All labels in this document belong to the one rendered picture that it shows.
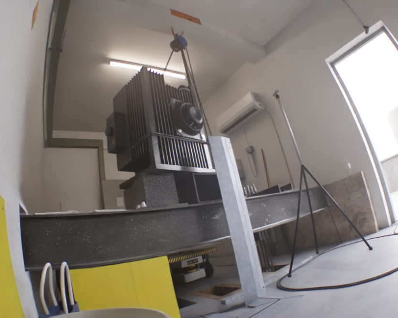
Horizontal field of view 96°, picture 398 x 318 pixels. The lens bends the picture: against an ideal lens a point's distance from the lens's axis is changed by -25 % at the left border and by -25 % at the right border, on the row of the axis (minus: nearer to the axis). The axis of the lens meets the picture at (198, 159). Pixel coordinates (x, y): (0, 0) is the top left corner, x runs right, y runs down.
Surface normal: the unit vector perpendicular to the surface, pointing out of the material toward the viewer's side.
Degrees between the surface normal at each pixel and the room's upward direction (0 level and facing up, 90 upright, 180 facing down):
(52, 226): 90
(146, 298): 90
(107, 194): 90
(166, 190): 90
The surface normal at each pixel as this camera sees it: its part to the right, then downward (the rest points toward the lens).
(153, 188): 0.53, -0.37
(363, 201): -0.82, -0.01
